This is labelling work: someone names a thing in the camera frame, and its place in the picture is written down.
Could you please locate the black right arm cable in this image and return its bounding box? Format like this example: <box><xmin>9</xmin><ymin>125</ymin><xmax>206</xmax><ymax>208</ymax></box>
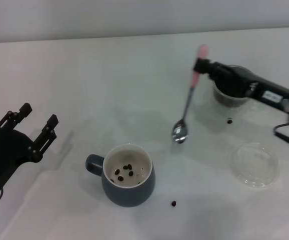
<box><xmin>272</xmin><ymin>121</ymin><xmax>289</xmax><ymax>153</ymax></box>

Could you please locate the clear double-walled glass cup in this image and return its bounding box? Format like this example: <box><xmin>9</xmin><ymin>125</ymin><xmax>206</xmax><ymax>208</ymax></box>
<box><xmin>211</xmin><ymin>64</ymin><xmax>268</xmax><ymax>111</ymax></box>

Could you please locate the pink-handled metal spoon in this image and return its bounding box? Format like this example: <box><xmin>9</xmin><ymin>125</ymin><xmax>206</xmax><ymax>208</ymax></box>
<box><xmin>171</xmin><ymin>44</ymin><xmax>210</xmax><ymax>146</ymax></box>

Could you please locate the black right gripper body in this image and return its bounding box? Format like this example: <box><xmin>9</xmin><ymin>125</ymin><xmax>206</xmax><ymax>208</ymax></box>
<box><xmin>210</xmin><ymin>65</ymin><xmax>289</xmax><ymax>110</ymax></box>

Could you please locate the clear glass saucer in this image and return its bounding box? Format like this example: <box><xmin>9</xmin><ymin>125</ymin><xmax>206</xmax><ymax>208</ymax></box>
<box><xmin>203</xmin><ymin>83</ymin><xmax>269</xmax><ymax>121</ymax></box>

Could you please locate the small clear glass dish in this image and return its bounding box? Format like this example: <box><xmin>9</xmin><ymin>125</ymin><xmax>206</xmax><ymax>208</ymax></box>
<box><xmin>230</xmin><ymin>141</ymin><xmax>283</xmax><ymax>189</ymax></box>

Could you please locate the dark blue ceramic mug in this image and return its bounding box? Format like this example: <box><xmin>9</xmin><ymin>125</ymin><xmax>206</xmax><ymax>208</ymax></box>
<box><xmin>85</xmin><ymin>143</ymin><xmax>157</xmax><ymax>208</ymax></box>

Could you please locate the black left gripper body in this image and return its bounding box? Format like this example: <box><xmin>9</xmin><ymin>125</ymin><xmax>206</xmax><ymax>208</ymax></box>
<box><xmin>0</xmin><ymin>128</ymin><xmax>44</xmax><ymax>198</ymax></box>

